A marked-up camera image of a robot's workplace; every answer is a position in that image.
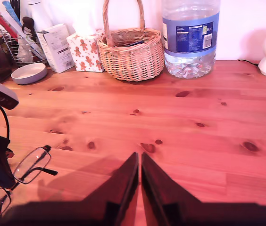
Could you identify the long white sachet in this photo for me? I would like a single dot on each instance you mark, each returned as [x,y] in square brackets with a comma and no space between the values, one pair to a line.
[17,30]

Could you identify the black clip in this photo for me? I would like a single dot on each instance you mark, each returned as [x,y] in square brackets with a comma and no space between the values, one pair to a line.
[28,23]

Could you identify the white paper tissue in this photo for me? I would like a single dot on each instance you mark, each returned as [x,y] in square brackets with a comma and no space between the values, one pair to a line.
[84,26]

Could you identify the black thin-framed glasses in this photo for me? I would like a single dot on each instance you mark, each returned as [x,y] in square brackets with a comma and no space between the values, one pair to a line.
[50,171]

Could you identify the white insulated bottle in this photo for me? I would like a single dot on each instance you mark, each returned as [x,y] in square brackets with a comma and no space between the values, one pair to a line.
[39,14]

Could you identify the red packet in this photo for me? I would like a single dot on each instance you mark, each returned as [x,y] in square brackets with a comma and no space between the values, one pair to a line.
[1,22]

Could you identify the grey shallow dish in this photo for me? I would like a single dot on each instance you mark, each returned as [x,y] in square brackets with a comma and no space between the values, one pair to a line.
[29,74]

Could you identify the large clear water bottle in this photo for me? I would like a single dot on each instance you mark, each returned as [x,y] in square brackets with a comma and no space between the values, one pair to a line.
[189,35]

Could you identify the dark blue small packet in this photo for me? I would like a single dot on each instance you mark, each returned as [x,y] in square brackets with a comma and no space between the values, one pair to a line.
[136,43]

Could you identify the white printed carton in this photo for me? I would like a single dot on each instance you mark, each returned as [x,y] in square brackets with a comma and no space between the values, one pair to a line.
[57,49]

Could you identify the blue stick packet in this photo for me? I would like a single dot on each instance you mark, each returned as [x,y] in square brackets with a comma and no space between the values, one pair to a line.
[9,9]

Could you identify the gingerbread print tissue box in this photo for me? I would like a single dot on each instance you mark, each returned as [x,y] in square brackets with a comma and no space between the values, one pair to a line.
[85,54]

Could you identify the black stick sachet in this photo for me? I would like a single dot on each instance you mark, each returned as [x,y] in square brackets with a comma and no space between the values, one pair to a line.
[15,5]

